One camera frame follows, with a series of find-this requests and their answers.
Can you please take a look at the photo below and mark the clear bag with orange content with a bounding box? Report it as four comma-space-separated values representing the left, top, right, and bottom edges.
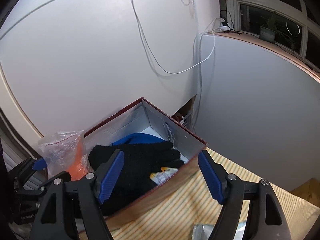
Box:
37, 130, 93, 180

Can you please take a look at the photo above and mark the clear packet of cotton pads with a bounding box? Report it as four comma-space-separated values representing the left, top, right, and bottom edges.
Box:
191, 220, 247, 240

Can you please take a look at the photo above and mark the black knitted glove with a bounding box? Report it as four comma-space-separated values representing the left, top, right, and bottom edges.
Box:
88, 141, 184, 216

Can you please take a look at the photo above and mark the blue knitted cloth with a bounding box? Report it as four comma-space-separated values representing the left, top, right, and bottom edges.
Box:
111, 133, 164, 146

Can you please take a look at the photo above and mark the small orange white sachet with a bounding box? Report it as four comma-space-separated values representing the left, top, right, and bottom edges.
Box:
150, 167, 178, 186

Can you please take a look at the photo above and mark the dark red storage box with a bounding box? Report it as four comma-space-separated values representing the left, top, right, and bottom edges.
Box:
84, 98, 206, 227

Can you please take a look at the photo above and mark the potted plant on sill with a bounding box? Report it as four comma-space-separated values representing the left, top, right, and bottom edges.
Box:
260, 11, 277, 43

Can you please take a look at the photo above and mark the white hanging cable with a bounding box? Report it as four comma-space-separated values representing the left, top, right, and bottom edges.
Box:
126, 0, 217, 75

